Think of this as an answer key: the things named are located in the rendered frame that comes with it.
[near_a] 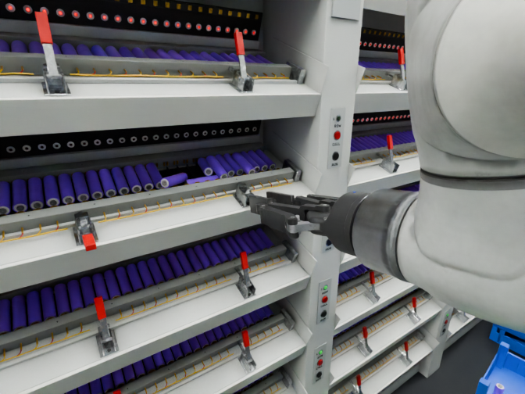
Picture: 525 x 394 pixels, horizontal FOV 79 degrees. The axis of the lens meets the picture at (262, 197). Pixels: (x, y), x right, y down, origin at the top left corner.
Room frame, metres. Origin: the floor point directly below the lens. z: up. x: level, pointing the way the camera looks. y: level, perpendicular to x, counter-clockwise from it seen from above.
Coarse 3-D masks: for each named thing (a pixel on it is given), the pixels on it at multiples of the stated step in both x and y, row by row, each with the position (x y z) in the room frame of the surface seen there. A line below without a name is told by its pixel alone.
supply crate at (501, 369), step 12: (504, 348) 0.70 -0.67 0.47; (492, 360) 0.68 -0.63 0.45; (504, 360) 0.70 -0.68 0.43; (516, 360) 0.69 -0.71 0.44; (492, 372) 0.69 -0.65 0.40; (504, 372) 0.69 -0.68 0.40; (516, 372) 0.68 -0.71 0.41; (480, 384) 0.59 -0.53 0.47; (492, 384) 0.65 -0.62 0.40; (504, 384) 0.65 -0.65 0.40; (516, 384) 0.65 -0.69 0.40
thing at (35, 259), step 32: (0, 160) 0.49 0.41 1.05; (32, 160) 0.51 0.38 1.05; (64, 160) 0.54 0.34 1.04; (288, 160) 0.69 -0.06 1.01; (256, 192) 0.60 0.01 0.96; (288, 192) 0.62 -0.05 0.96; (96, 224) 0.44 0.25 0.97; (128, 224) 0.45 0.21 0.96; (160, 224) 0.47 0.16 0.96; (192, 224) 0.48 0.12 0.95; (224, 224) 0.52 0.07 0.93; (0, 256) 0.36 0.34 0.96; (32, 256) 0.37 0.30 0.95; (64, 256) 0.38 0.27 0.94; (96, 256) 0.41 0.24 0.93; (128, 256) 0.44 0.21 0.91; (0, 288) 0.35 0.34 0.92
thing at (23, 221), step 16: (240, 176) 0.60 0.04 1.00; (256, 176) 0.61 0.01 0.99; (272, 176) 0.63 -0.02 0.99; (288, 176) 0.65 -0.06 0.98; (144, 192) 0.50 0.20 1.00; (160, 192) 0.51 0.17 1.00; (176, 192) 0.52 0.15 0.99; (192, 192) 0.53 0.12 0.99; (208, 192) 0.55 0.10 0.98; (48, 208) 0.43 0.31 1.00; (64, 208) 0.43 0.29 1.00; (80, 208) 0.44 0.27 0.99; (96, 208) 0.45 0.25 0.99; (112, 208) 0.46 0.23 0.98; (128, 208) 0.48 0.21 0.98; (0, 224) 0.38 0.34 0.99; (16, 224) 0.40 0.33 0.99; (32, 224) 0.41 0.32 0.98; (48, 224) 0.42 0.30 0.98
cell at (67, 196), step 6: (60, 174) 0.51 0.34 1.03; (66, 174) 0.52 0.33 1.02; (60, 180) 0.50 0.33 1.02; (66, 180) 0.50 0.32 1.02; (60, 186) 0.49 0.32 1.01; (66, 186) 0.49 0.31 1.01; (72, 186) 0.50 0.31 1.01; (60, 192) 0.48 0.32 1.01; (66, 192) 0.47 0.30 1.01; (72, 192) 0.48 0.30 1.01; (66, 198) 0.47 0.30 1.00; (72, 198) 0.47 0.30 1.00
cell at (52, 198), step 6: (48, 180) 0.49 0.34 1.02; (54, 180) 0.50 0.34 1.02; (48, 186) 0.48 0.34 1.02; (54, 186) 0.48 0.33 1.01; (48, 192) 0.47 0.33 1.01; (54, 192) 0.47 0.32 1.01; (48, 198) 0.45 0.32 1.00; (54, 198) 0.46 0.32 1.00; (48, 204) 0.46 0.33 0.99; (54, 204) 0.46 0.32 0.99
